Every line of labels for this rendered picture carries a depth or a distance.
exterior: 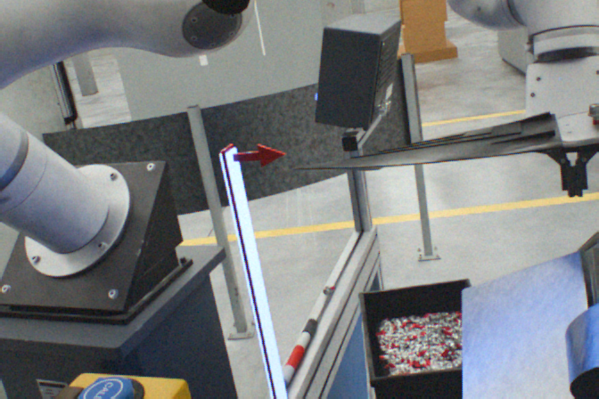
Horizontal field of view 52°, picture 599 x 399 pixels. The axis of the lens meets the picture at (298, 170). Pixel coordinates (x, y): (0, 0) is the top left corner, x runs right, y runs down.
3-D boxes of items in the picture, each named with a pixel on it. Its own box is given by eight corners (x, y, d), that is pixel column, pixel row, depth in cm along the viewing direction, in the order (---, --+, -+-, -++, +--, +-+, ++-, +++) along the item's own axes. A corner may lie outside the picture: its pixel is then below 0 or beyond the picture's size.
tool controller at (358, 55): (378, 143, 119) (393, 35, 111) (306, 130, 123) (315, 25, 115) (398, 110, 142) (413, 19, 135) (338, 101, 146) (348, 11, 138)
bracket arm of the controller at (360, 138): (358, 150, 115) (356, 135, 114) (342, 151, 116) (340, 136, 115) (381, 118, 136) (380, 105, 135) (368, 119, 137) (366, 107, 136)
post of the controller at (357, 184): (370, 232, 120) (356, 134, 114) (355, 232, 121) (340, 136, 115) (373, 225, 122) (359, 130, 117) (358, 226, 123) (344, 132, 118)
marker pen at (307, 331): (287, 378, 77) (316, 317, 90) (275, 378, 78) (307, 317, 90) (289, 388, 78) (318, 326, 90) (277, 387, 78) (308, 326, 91)
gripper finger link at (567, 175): (543, 145, 77) (547, 199, 77) (571, 143, 76) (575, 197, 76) (543, 145, 80) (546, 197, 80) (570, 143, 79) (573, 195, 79)
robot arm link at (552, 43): (524, 33, 75) (526, 58, 75) (604, 22, 72) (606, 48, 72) (523, 44, 83) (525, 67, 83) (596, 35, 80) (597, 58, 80)
